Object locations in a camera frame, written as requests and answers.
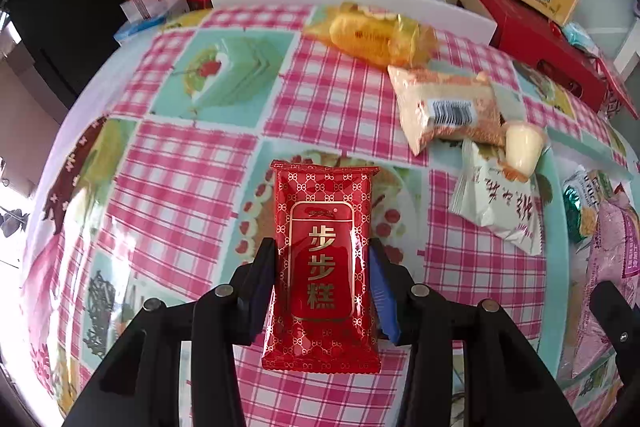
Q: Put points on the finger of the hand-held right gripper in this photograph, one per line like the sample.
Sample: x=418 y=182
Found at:
x=617 y=322

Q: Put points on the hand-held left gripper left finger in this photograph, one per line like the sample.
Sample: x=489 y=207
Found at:
x=262 y=287

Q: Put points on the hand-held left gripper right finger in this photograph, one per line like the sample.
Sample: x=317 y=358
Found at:
x=387 y=302

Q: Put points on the red patterned snack packet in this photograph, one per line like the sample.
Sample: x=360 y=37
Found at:
x=320 y=257

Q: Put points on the purple snack packet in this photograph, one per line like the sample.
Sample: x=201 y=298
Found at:
x=615 y=257

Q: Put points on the small green white packet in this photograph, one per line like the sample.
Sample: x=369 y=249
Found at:
x=590 y=197

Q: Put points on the pink plaid printed tablecloth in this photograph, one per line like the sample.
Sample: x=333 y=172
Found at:
x=190 y=167

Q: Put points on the white green snack packet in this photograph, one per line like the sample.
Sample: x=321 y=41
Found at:
x=495 y=202

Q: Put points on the cream jelly cup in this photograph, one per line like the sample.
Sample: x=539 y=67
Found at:
x=522 y=147

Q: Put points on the beige barcode snack packet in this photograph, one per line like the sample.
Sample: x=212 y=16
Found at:
x=440 y=97

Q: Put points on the yellow bread packet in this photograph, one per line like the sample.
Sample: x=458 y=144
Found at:
x=370 y=37

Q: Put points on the blue tissue box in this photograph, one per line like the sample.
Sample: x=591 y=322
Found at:
x=137 y=31

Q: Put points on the light blue pouch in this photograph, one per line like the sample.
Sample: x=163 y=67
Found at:
x=577 y=34

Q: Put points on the red gift box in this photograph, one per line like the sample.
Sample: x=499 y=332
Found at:
x=535 y=37

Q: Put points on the black cabinet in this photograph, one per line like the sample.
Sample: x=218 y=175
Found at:
x=65 y=7

